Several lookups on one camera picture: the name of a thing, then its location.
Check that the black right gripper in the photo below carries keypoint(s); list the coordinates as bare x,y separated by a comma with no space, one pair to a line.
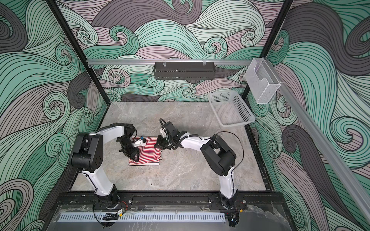
159,144

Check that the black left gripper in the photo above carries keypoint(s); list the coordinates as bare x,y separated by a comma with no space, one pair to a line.
132,155

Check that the red white striped tank top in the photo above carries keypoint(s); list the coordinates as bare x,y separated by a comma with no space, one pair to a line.
149,153

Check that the white plastic laundry basket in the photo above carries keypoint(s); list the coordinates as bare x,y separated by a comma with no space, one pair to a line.
230,109

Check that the black white striped tank top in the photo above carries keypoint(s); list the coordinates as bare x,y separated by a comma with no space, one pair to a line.
145,164

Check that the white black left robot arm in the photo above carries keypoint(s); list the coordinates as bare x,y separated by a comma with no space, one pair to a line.
87,157

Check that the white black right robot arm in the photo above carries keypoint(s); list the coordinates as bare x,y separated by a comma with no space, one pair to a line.
218,154

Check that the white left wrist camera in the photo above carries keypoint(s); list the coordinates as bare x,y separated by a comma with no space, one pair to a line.
141,142

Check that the black wall shelf tray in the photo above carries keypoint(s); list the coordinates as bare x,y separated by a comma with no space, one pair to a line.
184,70

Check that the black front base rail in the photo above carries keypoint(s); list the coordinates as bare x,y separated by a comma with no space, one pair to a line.
136,200

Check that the white slotted cable duct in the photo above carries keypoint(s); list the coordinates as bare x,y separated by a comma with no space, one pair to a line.
145,217

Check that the aluminium rail back wall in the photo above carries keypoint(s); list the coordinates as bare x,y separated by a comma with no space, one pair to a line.
153,61

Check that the aluminium rail wall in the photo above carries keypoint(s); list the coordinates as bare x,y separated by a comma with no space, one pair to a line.
153,61
337,118

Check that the clear plastic wall bin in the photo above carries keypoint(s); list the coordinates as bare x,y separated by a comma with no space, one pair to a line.
262,79

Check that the black frame post left rear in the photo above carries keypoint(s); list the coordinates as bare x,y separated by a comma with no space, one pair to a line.
69,34

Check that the black frame post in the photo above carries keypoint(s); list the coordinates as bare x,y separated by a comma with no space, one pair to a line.
69,34
267,49

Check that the aluminium rail right wall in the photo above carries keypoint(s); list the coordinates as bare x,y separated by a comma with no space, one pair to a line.
337,118

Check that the black frame post right rear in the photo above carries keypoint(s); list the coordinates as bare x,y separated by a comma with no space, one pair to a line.
267,49

